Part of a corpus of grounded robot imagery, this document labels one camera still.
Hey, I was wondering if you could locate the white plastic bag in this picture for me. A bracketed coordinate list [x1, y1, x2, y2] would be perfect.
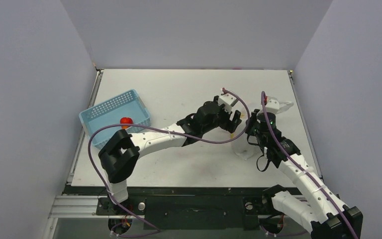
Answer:
[230, 107, 259, 160]

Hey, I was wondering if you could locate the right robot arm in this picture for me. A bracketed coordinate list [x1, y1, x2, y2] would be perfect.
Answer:
[246, 109, 363, 239]

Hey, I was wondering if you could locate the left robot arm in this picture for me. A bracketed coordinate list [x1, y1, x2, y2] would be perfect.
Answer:
[98, 93, 241, 214]

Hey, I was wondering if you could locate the red fake fruit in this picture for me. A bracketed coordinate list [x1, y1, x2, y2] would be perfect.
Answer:
[119, 117, 133, 129]

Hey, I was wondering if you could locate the blue plastic basket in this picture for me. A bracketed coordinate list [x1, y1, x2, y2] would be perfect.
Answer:
[79, 89, 151, 136]

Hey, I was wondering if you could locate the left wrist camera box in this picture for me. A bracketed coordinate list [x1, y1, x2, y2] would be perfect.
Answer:
[218, 88, 238, 108]

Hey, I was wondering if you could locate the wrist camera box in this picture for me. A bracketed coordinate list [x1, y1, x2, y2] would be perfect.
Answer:
[218, 88, 238, 108]
[264, 96, 294, 115]

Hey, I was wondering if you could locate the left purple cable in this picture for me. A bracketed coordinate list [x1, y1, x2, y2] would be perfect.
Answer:
[88, 88, 252, 232]

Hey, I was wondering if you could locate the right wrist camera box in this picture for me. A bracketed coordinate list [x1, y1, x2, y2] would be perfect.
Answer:
[264, 96, 294, 115]

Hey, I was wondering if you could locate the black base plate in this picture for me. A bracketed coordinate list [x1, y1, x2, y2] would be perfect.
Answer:
[96, 187, 280, 230]

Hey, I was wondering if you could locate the aluminium frame rail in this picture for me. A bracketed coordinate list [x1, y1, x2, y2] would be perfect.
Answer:
[49, 196, 109, 219]

